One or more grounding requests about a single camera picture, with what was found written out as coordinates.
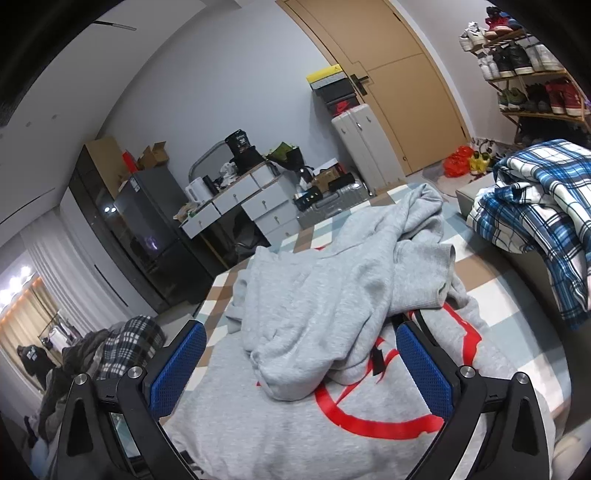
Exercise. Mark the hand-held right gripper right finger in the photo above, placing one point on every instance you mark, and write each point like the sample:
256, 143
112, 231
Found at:
425, 374

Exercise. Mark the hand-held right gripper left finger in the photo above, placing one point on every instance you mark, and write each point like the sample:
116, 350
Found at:
180, 369

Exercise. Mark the grey hoodie with red print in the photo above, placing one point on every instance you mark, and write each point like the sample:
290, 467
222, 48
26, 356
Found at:
323, 295

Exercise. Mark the pile of dark clothes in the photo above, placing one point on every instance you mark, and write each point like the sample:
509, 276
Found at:
69, 369

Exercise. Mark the black white plaid shirt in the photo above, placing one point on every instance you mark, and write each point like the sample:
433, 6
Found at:
129, 344

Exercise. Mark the dark grey fridge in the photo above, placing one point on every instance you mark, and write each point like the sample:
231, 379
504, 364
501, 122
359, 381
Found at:
152, 240

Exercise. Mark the black chair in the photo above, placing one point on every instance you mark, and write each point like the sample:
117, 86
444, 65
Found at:
247, 235

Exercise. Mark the white sheer curtain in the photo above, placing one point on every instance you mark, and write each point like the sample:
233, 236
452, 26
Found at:
60, 272

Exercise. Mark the pile of papers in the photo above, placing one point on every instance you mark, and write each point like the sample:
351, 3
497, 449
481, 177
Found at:
188, 212

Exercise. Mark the mirror with lights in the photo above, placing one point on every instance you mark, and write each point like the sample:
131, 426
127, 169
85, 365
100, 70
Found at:
27, 314

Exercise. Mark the white electric kettle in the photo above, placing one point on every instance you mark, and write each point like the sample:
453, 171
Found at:
196, 190

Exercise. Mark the black bottle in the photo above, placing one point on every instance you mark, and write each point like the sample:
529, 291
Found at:
208, 185

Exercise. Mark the white desk with drawers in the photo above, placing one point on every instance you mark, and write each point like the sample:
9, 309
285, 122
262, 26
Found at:
272, 207

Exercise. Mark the silver ribbed suitcase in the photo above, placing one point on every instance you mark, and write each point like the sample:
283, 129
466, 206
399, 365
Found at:
332, 205

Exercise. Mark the white crumpled bag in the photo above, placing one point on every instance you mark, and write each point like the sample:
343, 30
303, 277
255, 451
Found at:
227, 173

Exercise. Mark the blue white plaid shirt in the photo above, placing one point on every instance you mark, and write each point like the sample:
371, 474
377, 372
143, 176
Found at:
545, 207

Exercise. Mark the dark glass cabinet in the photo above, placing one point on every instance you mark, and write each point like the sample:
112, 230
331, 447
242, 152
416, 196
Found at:
90, 184

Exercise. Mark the flat black box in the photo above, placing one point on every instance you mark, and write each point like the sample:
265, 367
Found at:
340, 183

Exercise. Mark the black box with dots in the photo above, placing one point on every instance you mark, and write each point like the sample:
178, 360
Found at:
308, 199

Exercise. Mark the open brown cardboard box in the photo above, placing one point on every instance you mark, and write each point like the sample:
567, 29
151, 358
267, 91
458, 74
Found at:
154, 157

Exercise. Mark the red plastic bag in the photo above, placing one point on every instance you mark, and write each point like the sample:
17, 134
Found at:
458, 161

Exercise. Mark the pair of yellow sneakers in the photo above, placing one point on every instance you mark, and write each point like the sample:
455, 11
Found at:
479, 162

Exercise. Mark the small brown box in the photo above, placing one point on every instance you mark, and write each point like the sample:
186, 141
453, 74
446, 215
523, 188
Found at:
327, 176

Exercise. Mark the large flat cardboard box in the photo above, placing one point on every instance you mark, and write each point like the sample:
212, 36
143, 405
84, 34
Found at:
104, 161

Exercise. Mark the black paper bag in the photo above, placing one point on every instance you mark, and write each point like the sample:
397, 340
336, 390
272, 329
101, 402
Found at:
241, 152

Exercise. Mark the pile of loose shoes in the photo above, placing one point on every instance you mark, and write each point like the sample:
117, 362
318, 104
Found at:
498, 154

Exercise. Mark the white upright suitcase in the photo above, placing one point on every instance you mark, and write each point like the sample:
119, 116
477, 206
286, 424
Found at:
369, 147

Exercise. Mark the black wrapped bouquet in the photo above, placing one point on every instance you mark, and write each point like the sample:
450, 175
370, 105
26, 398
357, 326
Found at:
288, 157

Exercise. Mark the tan wooden door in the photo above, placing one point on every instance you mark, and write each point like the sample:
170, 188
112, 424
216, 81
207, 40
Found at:
406, 101

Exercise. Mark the wooden shoe rack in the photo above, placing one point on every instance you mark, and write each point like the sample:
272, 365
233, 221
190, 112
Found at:
521, 117

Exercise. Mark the black red shoe box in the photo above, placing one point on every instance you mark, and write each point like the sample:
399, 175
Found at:
344, 109

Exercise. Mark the shoe rack with shoes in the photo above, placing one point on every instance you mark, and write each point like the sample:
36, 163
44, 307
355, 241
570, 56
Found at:
512, 60

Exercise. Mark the grey arched frame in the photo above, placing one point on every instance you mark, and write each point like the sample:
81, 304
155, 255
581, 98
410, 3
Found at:
203, 157

